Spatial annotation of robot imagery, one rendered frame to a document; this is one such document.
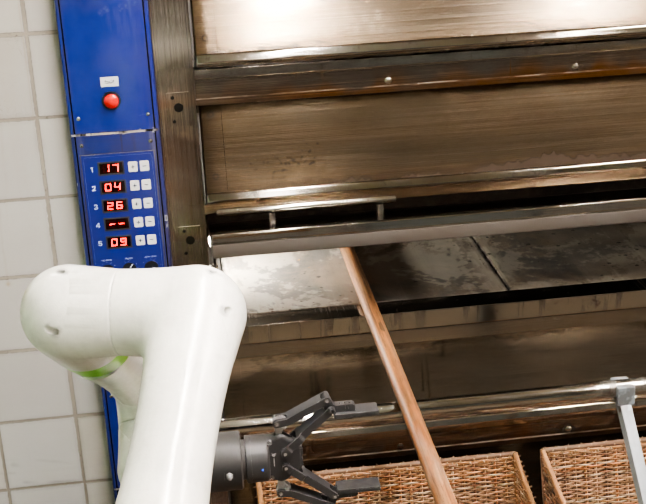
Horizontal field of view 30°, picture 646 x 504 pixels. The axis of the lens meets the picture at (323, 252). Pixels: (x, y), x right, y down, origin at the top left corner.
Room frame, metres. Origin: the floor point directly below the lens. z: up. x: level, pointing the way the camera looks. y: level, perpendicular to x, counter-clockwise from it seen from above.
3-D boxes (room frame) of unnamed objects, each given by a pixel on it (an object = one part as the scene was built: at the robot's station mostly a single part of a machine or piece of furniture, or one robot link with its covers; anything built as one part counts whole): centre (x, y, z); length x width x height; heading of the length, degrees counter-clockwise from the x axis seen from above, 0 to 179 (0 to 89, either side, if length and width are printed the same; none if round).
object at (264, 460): (1.69, 0.09, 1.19); 0.09 x 0.07 x 0.08; 96
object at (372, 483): (1.70, -0.04, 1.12); 0.07 x 0.03 x 0.01; 96
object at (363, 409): (1.71, -0.04, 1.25); 0.07 x 0.03 x 0.01; 96
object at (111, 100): (2.15, 0.37, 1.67); 0.03 x 0.02 x 0.06; 96
